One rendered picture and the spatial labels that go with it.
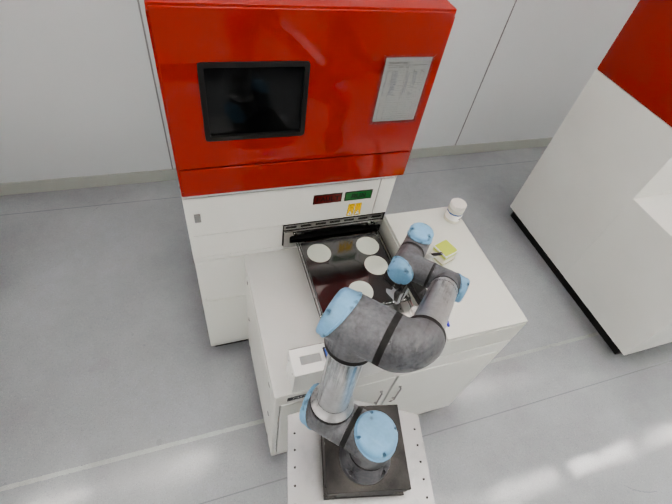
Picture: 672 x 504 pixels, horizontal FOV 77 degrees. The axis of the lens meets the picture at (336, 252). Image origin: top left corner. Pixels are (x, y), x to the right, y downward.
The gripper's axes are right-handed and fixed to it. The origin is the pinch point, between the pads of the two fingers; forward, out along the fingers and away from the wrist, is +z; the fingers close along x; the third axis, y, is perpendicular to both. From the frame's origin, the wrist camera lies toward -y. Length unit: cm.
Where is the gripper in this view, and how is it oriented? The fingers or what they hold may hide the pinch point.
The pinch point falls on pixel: (398, 302)
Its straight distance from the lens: 150.9
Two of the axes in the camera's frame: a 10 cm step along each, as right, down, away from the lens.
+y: -7.0, -5.9, 3.9
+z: -1.3, 6.5, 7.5
